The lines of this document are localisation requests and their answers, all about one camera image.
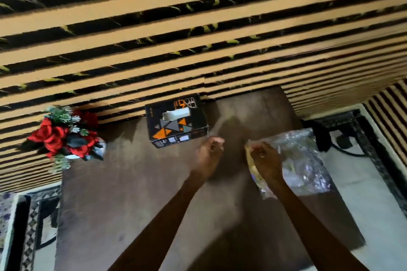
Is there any person's left hand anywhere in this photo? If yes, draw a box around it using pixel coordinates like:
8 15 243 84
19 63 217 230
190 136 225 183

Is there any person's right forearm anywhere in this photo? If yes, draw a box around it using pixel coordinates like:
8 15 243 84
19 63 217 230
269 177 371 271

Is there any clear plastic bag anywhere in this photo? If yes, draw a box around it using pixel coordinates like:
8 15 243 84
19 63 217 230
245 128 333 201

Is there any person's left forearm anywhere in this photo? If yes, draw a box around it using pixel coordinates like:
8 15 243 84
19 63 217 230
107 172 205 271

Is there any black cable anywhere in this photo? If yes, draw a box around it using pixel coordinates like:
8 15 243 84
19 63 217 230
329 134 369 158

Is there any black furniture frame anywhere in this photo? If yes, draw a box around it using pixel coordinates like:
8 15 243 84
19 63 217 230
6 194 61 271

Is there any person's right hand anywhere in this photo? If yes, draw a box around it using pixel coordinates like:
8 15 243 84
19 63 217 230
249 141 286 187

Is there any black box with orange triangles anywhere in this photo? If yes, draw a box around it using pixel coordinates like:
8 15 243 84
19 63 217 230
145 94 209 149

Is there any yellow card strip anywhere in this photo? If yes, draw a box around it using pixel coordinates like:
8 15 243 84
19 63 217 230
245 144 268 192

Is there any red rose bouquet in vase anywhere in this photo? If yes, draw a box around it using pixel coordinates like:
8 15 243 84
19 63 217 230
21 105 107 174

